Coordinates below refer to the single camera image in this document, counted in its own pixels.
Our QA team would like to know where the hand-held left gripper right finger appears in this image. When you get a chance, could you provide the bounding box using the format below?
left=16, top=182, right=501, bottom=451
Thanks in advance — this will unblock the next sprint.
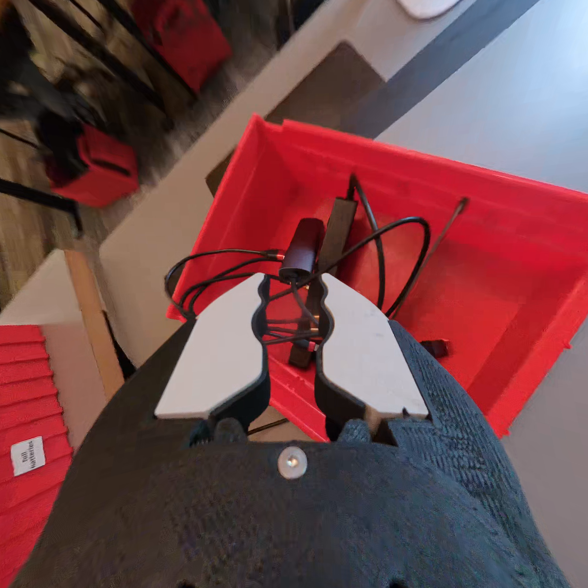
left=315, top=273, right=432, bottom=442

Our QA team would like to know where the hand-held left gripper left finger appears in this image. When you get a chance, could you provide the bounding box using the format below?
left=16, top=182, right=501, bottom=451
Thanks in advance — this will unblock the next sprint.
left=154, top=273, right=273, bottom=428

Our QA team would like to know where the dark oval usb hub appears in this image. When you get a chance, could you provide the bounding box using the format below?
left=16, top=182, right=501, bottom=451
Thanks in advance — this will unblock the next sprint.
left=279, top=218, right=325, bottom=282

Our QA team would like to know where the long black usb hub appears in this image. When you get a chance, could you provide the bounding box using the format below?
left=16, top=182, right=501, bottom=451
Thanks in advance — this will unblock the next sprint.
left=288, top=197, right=360, bottom=369

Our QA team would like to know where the thick black usb cable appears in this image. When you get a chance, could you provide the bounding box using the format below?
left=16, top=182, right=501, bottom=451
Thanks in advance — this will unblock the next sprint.
left=276, top=217, right=450, bottom=360

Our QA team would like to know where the red plastic bin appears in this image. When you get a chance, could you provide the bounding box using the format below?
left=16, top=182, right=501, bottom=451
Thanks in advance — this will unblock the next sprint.
left=165, top=115, right=588, bottom=444

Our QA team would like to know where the red ribbed bin white label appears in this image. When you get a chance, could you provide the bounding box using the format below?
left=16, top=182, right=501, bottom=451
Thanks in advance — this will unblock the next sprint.
left=0, top=324, right=74, bottom=588

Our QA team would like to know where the red bag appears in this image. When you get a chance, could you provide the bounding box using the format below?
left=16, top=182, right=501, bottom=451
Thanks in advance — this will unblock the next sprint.
left=131, top=0, right=232, bottom=92
left=48, top=124, right=138, bottom=207

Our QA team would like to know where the dark bag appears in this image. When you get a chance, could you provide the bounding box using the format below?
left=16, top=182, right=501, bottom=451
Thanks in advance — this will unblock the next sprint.
left=37, top=110, right=92, bottom=184

